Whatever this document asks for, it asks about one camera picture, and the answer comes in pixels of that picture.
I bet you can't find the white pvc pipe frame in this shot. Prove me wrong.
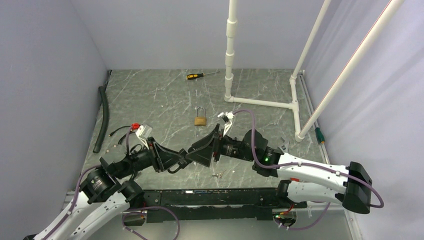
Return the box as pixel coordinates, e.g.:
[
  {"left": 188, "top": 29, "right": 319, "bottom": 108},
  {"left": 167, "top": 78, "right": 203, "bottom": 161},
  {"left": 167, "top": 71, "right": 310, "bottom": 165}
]
[{"left": 223, "top": 0, "right": 404, "bottom": 142}]

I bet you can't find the black corrugated hose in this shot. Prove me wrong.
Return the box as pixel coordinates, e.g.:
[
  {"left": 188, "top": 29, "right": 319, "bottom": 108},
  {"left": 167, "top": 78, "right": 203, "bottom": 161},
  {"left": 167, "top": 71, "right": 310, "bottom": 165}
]
[{"left": 92, "top": 85, "right": 111, "bottom": 154}]

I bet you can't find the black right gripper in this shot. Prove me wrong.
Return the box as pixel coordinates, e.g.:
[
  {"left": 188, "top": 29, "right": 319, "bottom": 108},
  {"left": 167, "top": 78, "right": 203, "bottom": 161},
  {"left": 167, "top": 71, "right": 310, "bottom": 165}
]
[{"left": 186, "top": 123, "right": 256, "bottom": 168}]

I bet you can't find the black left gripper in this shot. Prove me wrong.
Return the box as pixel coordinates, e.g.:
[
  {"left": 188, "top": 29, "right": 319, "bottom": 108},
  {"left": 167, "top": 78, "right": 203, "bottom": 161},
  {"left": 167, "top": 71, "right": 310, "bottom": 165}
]
[{"left": 115, "top": 135, "right": 184, "bottom": 179}]

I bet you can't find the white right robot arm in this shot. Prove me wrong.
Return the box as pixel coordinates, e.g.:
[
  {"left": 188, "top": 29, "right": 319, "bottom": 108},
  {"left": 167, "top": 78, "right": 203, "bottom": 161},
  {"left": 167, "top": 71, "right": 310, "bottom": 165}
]
[{"left": 185, "top": 125, "right": 372, "bottom": 214}]

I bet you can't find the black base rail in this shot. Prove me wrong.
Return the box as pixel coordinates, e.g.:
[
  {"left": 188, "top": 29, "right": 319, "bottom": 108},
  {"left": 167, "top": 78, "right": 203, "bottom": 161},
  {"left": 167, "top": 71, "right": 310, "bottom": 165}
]
[{"left": 130, "top": 187, "right": 292, "bottom": 221}]

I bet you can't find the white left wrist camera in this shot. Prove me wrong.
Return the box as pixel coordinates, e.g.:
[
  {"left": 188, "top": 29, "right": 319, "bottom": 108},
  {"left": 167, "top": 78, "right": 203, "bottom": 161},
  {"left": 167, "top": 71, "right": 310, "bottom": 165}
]
[{"left": 131, "top": 123, "right": 153, "bottom": 147}]

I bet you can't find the silver key bunch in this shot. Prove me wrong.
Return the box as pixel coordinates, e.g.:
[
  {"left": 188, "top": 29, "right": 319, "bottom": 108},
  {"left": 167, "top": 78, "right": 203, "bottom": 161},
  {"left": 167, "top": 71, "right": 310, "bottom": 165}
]
[{"left": 212, "top": 170, "right": 226, "bottom": 179}]

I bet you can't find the black loose cable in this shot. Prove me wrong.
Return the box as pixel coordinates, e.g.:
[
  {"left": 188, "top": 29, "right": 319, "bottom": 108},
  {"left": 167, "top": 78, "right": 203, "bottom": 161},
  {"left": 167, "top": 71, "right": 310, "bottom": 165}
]
[{"left": 108, "top": 125, "right": 140, "bottom": 157}]

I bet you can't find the green handle screwdriver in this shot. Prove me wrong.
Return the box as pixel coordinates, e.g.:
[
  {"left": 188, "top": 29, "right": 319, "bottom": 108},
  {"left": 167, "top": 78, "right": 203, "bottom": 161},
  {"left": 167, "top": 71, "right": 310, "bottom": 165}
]
[{"left": 314, "top": 127, "right": 326, "bottom": 144}]

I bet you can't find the black padlock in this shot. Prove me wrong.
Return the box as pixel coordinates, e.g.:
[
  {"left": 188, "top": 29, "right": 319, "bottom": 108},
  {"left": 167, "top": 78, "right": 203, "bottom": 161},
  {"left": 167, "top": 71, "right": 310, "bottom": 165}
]
[{"left": 167, "top": 149, "right": 193, "bottom": 174}]

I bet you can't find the yellow black screwdriver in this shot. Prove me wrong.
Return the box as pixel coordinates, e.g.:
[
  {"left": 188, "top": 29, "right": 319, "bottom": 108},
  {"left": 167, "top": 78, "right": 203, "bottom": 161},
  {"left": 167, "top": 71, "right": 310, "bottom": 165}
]
[{"left": 186, "top": 70, "right": 220, "bottom": 80}]

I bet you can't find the brass padlock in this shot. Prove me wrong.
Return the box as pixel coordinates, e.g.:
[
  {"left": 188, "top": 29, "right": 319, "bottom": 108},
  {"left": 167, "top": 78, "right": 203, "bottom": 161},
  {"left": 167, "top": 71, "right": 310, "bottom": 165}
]
[{"left": 193, "top": 106, "right": 207, "bottom": 127}]

